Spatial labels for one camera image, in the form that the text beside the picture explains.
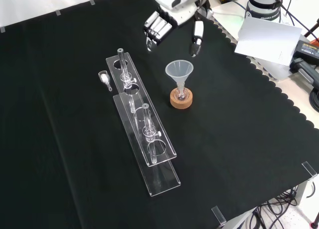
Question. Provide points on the translucent plastic funnel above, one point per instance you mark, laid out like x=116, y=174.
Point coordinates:
x=179, y=69

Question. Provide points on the small round-bottom glass flask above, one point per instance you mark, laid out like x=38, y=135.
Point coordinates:
x=180, y=95

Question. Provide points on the clear acrylic funnel stand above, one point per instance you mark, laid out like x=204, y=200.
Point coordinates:
x=149, y=133

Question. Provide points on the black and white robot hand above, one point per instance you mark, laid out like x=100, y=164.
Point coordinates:
x=174, y=5

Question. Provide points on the pale board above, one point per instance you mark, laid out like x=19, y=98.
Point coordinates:
x=269, y=39

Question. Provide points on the black power adapter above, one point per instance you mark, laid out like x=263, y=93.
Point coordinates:
x=309, y=49

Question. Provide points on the black clamp device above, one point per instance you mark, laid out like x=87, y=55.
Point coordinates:
x=305, y=69

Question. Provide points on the black bench cloth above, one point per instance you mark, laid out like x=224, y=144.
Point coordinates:
x=74, y=139

